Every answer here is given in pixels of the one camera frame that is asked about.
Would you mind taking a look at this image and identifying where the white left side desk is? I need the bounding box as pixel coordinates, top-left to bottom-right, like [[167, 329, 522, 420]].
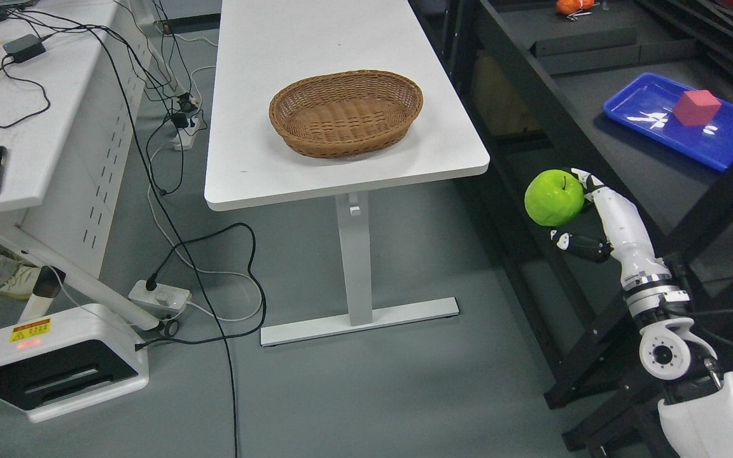
[[0, 1, 165, 330]]

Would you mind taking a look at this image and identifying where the white sneaker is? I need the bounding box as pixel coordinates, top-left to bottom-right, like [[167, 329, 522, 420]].
[[0, 264, 41, 301]]

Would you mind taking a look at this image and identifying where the orange toy object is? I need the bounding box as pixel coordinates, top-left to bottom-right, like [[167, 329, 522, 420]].
[[555, 0, 598, 20]]

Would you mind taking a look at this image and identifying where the black power adapter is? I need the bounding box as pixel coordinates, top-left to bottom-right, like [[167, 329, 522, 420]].
[[3, 34, 46, 63]]

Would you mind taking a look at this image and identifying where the red cube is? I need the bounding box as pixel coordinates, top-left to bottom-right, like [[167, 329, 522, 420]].
[[673, 90, 722, 127]]

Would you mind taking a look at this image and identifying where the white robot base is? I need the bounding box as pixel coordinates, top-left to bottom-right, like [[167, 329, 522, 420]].
[[0, 303, 149, 422]]

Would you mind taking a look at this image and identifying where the blue plastic tray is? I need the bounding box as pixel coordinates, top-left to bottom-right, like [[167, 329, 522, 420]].
[[603, 73, 733, 173]]

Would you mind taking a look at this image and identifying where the white far power strip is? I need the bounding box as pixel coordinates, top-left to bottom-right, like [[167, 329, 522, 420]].
[[171, 116, 202, 151]]

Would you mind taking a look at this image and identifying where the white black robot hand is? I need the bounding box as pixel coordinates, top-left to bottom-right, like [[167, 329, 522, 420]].
[[550, 168, 672, 291]]

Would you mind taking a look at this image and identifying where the white standing desk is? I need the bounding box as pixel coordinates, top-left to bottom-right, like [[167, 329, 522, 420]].
[[204, 1, 489, 346]]

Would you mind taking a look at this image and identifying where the black floor cable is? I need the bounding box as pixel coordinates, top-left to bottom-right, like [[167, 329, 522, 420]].
[[23, 6, 267, 458]]

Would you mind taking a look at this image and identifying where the black metal shelf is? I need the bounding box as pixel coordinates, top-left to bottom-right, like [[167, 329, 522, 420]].
[[410, 1, 733, 457]]

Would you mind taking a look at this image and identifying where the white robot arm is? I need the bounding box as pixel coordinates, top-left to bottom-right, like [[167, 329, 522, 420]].
[[624, 274, 733, 457]]

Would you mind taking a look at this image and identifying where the white floor power strip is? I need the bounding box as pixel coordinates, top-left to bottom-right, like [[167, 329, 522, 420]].
[[128, 279, 192, 317]]

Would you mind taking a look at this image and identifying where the brown wicker basket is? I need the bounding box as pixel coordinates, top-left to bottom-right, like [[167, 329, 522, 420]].
[[269, 69, 424, 158]]

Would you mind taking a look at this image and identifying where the green apple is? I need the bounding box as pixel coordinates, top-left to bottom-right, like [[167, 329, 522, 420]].
[[524, 169, 585, 227]]

